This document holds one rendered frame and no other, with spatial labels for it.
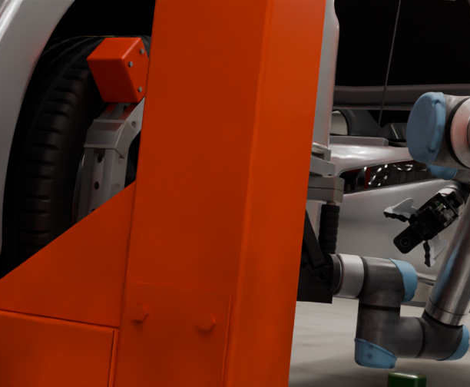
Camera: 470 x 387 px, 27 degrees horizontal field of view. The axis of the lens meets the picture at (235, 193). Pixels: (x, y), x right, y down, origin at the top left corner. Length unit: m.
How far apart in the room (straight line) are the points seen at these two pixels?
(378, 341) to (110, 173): 0.55
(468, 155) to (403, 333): 0.37
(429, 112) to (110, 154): 0.52
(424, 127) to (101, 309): 0.64
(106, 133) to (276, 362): 0.57
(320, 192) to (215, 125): 0.76
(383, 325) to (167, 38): 0.75
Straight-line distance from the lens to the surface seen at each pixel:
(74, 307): 1.22
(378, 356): 1.72
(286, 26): 1.15
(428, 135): 1.55
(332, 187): 1.84
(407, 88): 5.28
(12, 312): 1.28
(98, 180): 1.62
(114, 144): 1.58
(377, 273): 1.70
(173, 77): 1.15
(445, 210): 2.17
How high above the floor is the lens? 0.79
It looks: 3 degrees up
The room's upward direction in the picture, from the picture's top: 6 degrees clockwise
